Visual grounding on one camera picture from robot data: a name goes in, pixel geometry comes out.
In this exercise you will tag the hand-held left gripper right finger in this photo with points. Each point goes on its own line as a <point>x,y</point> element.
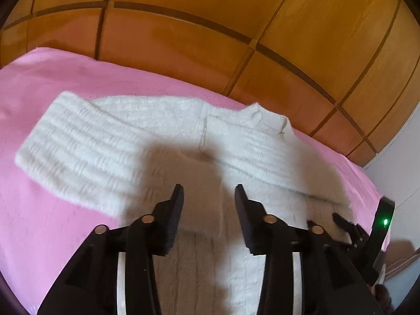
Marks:
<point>244,220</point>

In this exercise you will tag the white knit sweater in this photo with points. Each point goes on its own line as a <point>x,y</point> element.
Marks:
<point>98,137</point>

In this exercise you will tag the pink bedspread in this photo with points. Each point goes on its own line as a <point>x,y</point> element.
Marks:
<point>49,72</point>

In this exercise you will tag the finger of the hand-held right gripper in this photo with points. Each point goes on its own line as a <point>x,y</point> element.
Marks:
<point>343,222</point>

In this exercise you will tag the wooden bed frame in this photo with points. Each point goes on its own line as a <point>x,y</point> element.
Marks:
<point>398,265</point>

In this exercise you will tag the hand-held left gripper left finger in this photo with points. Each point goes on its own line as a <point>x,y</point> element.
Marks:
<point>172,220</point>

